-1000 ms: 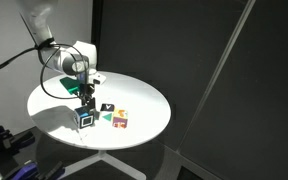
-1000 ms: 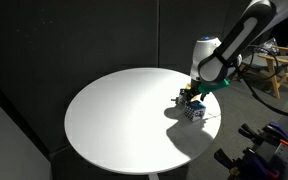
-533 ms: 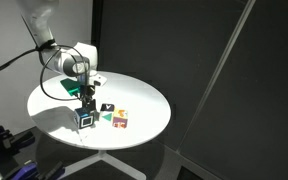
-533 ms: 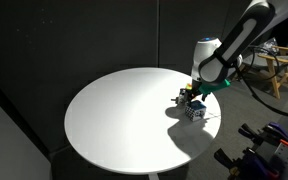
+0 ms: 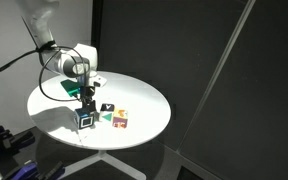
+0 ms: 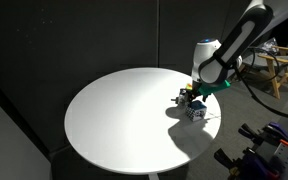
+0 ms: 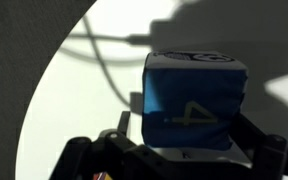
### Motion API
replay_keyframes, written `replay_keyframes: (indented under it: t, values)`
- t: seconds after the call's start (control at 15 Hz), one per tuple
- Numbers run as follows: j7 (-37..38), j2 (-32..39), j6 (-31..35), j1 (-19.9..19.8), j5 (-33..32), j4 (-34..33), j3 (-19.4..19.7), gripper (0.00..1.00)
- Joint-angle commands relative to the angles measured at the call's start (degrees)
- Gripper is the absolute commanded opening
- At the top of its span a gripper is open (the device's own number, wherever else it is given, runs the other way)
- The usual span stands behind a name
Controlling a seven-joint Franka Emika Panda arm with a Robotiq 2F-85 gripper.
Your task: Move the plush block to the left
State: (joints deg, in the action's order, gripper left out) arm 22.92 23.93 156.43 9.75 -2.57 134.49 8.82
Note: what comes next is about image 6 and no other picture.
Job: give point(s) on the purple clamp with orange tip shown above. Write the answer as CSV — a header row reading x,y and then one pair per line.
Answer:
x,y
279,133
250,163

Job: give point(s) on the crinkled clear plastic bag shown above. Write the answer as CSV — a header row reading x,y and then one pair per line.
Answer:
x,y
271,45

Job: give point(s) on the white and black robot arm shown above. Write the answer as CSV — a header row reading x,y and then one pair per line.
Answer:
x,y
230,43

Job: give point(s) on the blue plush block number four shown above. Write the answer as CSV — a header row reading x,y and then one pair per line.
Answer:
x,y
196,111

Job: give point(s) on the wooden chair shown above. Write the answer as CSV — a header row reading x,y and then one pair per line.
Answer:
x,y
277,71

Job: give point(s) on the black plush block letter A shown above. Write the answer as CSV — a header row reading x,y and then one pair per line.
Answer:
x,y
183,97

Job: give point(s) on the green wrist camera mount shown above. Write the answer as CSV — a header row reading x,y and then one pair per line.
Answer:
x,y
214,87

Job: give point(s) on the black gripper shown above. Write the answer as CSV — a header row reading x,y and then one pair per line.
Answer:
x,y
196,87

